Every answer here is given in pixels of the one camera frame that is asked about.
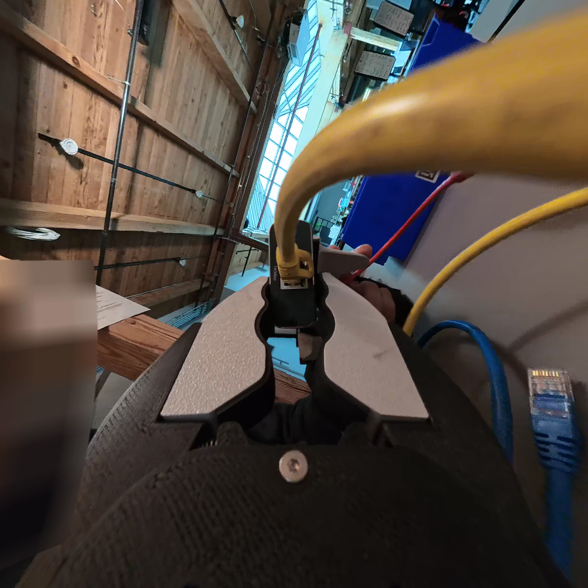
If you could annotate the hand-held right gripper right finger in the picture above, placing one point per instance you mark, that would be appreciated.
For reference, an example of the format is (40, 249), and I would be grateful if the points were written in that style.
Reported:
(367, 358)

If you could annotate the white round ceiling sensor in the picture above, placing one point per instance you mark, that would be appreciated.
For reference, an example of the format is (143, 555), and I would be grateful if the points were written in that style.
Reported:
(70, 146)

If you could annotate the white printed paper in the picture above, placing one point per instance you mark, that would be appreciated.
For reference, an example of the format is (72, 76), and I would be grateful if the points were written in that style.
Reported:
(119, 305)

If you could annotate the black network adapter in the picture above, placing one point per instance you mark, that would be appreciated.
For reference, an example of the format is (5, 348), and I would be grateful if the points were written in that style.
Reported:
(303, 239)

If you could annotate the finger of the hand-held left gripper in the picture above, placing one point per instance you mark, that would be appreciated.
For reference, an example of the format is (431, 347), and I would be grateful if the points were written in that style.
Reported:
(340, 262)

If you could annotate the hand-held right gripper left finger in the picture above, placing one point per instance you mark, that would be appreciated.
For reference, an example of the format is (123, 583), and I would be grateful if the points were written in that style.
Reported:
(220, 358)

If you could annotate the grey desk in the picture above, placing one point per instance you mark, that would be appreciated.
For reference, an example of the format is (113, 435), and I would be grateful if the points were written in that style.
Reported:
(528, 285)

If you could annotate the person's left hand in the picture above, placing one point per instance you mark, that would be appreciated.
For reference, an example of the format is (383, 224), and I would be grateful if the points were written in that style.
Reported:
(374, 298)

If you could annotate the blue storage bin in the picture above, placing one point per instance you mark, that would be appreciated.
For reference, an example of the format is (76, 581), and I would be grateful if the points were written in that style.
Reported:
(390, 216)

